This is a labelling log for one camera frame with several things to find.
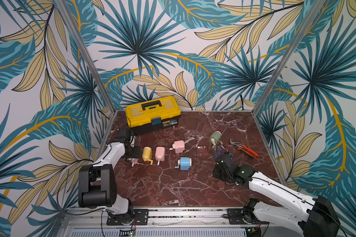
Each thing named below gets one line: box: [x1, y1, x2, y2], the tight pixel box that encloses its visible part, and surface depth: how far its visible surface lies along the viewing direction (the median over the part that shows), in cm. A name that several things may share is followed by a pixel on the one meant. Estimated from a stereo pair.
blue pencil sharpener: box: [174, 157, 192, 171], surface depth 87 cm
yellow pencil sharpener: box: [142, 146, 154, 165], surface depth 90 cm
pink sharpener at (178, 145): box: [169, 140, 185, 154], surface depth 94 cm
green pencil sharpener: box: [209, 130, 223, 147], surface depth 99 cm
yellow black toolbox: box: [125, 95, 181, 136], surface depth 100 cm
